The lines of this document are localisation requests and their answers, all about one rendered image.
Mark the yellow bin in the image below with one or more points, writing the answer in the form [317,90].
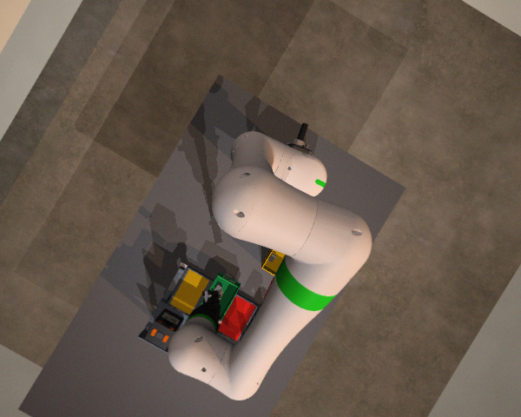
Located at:
[272,267]

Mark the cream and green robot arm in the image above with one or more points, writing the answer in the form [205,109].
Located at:
[268,198]

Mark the green bin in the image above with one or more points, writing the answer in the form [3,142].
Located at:
[230,288]

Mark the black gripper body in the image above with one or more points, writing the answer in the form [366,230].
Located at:
[209,304]

